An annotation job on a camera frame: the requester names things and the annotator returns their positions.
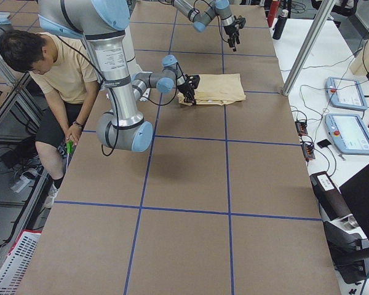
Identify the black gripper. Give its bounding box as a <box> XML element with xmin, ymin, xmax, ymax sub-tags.
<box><xmin>224</xmin><ymin>24</ymin><xmax>240</xmax><ymax>52</ymax></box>
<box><xmin>177</xmin><ymin>82</ymin><xmax>196</xmax><ymax>105</ymax></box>

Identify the cream long sleeve shirt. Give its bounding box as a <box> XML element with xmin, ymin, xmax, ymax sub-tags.
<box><xmin>194</xmin><ymin>74</ymin><xmax>246</xmax><ymax>106</ymax></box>

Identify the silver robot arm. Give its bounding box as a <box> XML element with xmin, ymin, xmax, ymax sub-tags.
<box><xmin>163</xmin><ymin>0</ymin><xmax>246</xmax><ymax>52</ymax></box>
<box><xmin>38</xmin><ymin>1</ymin><xmax>200</xmax><ymax>152</ymax></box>

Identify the red bottle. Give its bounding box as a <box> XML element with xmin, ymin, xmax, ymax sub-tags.
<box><xmin>267</xmin><ymin>0</ymin><xmax>280</xmax><ymax>28</ymax></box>

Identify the black water bottle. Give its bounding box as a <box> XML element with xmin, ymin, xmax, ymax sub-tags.
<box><xmin>272</xmin><ymin>9</ymin><xmax>289</xmax><ymax>40</ymax></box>

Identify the person in beige shirt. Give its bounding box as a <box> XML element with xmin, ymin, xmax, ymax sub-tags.
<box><xmin>0</xmin><ymin>30</ymin><xmax>100</xmax><ymax>208</ymax></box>

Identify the far teach pendant tablet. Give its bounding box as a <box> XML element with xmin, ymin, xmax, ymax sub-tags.
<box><xmin>325</xmin><ymin>77</ymin><xmax>368</xmax><ymax>111</ymax></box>

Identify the teach pendant tablet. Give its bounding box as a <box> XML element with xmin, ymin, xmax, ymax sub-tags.
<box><xmin>325</xmin><ymin>77</ymin><xmax>368</xmax><ymax>111</ymax></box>
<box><xmin>324</xmin><ymin>114</ymin><xmax>369</xmax><ymax>155</ymax></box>

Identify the near teach pendant tablet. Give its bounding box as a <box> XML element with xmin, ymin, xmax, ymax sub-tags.
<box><xmin>324</xmin><ymin>114</ymin><xmax>369</xmax><ymax>155</ymax></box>

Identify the black monitor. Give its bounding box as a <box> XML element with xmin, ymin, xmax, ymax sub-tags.
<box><xmin>339</xmin><ymin>164</ymin><xmax>369</xmax><ymax>239</ymax></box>

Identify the white plastic basket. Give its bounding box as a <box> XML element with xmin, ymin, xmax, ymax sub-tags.
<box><xmin>0</xmin><ymin>230</ymin><xmax>42</xmax><ymax>295</ymax></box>

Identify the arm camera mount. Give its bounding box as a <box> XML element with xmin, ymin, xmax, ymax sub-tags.
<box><xmin>234</xmin><ymin>15</ymin><xmax>246</xmax><ymax>30</ymax></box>

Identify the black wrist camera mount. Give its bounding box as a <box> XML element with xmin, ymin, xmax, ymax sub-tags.
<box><xmin>185</xmin><ymin>74</ymin><xmax>200</xmax><ymax>89</ymax></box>

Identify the aluminium frame post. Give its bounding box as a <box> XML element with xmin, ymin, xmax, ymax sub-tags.
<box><xmin>282</xmin><ymin>0</ymin><xmax>335</xmax><ymax>96</ymax></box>

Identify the green handled tool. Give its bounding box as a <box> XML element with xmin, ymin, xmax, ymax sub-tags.
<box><xmin>65</xmin><ymin>140</ymin><xmax>73</xmax><ymax>171</ymax></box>

